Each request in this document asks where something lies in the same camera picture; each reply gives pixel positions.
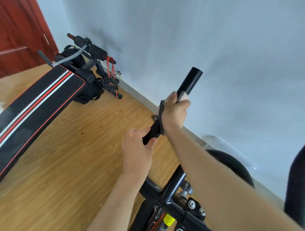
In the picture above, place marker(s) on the person's right hand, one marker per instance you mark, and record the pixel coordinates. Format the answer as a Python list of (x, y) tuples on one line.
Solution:
[(172, 114)]

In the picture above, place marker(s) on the silver bolt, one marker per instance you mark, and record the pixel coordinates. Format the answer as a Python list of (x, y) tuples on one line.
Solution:
[(191, 204), (202, 211)]

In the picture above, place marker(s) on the black red-striped sit-up bench pad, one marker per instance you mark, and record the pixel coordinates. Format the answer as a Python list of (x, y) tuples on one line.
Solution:
[(35, 107)]

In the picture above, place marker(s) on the silver adjustment knob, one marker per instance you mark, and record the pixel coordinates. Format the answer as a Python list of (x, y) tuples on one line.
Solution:
[(186, 189)]

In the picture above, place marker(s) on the black metal bench frame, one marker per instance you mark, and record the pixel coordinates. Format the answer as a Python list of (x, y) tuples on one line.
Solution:
[(101, 70)]

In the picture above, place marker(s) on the person's left forearm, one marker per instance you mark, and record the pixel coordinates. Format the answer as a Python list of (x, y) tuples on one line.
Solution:
[(114, 204)]

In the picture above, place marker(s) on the person's right fingers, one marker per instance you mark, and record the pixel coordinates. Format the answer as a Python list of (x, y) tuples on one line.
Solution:
[(184, 103)]

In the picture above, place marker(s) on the person's left hand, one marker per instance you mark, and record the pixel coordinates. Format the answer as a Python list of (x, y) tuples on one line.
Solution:
[(136, 152)]

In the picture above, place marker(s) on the black and white coil spring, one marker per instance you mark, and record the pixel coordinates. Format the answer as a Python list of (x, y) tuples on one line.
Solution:
[(71, 56)]

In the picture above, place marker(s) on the black padded bike part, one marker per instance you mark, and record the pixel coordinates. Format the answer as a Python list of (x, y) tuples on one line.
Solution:
[(296, 185)]

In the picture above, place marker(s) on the black exercise bike frame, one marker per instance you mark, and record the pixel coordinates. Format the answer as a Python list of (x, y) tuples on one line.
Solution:
[(154, 190)]

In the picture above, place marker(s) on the black backpack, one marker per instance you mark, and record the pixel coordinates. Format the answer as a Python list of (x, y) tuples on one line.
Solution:
[(91, 88)]

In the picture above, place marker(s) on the metal door stop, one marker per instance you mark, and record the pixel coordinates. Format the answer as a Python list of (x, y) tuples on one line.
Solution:
[(118, 73)]

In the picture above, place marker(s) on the black foam roller bar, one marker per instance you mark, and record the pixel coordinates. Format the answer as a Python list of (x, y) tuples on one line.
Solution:
[(98, 51)]

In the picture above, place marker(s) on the red-brown wooden door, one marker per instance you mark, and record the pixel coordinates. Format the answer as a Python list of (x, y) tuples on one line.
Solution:
[(19, 33)]

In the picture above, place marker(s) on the person's right forearm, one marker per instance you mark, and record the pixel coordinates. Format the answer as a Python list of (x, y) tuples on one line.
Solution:
[(214, 185)]

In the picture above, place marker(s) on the person's left thumb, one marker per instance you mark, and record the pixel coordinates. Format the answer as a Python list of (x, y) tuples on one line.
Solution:
[(140, 131)]

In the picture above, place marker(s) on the black bike saddle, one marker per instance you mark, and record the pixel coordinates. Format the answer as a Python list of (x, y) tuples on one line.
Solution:
[(236, 169)]

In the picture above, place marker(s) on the yellow sticker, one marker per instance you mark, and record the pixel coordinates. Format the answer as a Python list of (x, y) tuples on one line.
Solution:
[(169, 220)]

